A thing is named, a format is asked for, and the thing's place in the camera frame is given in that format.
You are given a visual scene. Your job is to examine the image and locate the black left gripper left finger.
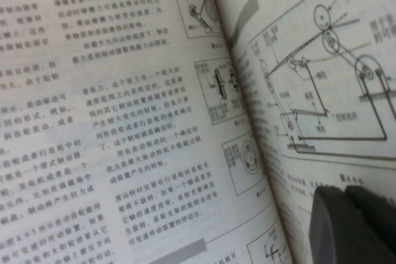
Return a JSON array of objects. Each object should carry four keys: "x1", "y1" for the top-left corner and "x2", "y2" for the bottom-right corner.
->
[{"x1": 308, "y1": 185, "x2": 396, "y2": 264}]

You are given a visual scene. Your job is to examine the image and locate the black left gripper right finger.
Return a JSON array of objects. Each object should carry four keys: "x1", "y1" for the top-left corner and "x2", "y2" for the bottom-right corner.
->
[{"x1": 345, "y1": 184, "x2": 396, "y2": 258}]

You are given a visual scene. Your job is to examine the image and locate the technical book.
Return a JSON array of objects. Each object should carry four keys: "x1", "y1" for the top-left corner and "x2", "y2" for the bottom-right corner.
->
[{"x1": 0, "y1": 0, "x2": 396, "y2": 264}]

